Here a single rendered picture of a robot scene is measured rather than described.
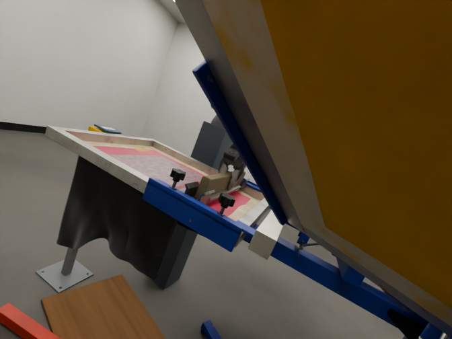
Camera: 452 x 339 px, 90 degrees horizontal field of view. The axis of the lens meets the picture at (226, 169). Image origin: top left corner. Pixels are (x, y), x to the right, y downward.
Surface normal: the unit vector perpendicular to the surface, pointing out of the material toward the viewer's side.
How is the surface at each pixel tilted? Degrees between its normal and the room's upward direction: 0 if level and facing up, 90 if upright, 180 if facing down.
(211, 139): 90
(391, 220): 148
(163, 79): 90
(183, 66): 90
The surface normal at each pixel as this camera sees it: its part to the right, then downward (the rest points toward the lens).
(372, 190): -0.70, 0.69
